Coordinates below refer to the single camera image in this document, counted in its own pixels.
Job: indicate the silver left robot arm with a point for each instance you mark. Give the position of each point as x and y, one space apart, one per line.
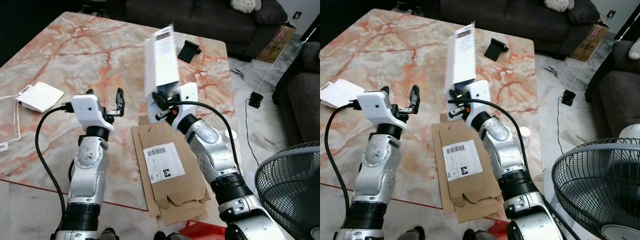
377 170
89 170

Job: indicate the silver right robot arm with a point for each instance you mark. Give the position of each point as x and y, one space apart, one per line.
215 155
505 150

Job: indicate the white paper bag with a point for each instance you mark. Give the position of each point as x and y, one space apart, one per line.
40 96
341 93

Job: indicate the small black stand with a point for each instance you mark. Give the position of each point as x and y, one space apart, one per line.
189 51
496 49

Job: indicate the flat brown cardboard mailer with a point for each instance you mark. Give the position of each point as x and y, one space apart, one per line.
467 172
170 175

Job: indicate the small white round cup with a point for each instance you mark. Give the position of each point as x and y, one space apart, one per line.
524 132
231 134

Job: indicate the clear plastic sleeve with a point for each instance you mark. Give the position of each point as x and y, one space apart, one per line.
15 120

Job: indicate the dark grey armchair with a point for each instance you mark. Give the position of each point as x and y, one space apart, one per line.
302 95
617 95

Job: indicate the dark grey sofa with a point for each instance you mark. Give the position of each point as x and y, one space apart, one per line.
510 20
200 20

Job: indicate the black power adapter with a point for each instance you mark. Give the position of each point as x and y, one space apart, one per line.
256 100
568 97

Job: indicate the brown cardboard box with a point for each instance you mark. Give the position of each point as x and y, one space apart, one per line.
278 44
591 42

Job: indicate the black left robot foot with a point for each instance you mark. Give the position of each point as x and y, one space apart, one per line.
413 234
108 234

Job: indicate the black robot foot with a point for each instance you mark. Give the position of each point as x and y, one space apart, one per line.
477 235
108 234
167 236
413 234

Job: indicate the white plush toy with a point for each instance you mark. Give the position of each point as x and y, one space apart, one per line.
245 5
559 4

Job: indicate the black right robot foot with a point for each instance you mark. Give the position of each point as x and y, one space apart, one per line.
167 236
477 235

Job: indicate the red plastic item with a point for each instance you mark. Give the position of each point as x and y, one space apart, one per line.
499 229
202 231

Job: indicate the black standing fan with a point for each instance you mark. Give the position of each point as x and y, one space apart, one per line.
595 185
290 190

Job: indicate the white cushion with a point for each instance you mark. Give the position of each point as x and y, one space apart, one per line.
635 49

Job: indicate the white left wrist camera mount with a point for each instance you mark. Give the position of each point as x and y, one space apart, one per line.
87 109
376 106

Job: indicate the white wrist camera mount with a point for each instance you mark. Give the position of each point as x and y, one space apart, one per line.
188 97
376 106
479 95
87 109

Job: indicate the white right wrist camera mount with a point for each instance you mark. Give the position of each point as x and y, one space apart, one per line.
479 95
188 97

